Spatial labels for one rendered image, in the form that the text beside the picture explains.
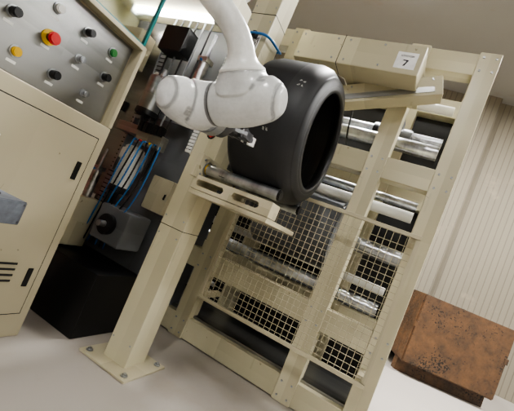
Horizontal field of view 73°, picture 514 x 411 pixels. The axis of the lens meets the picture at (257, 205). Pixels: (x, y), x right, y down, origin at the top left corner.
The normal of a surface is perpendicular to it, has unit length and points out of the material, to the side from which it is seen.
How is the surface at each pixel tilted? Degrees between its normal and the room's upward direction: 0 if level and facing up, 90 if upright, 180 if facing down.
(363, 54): 90
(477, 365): 90
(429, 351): 90
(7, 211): 90
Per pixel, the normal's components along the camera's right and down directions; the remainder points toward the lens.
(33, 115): 0.85, 0.33
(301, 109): 0.32, 0.04
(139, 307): -0.36, -0.21
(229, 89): -0.45, 0.13
